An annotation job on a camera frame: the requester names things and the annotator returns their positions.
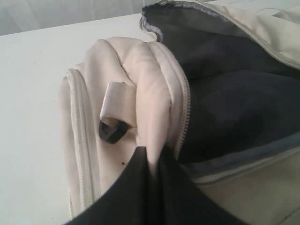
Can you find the cream fabric duffel bag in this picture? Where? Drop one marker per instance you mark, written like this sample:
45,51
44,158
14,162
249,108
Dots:
218,86

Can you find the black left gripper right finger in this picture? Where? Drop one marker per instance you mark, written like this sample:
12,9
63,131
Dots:
179,201

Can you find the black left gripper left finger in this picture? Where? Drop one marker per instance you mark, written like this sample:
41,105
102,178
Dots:
131,200

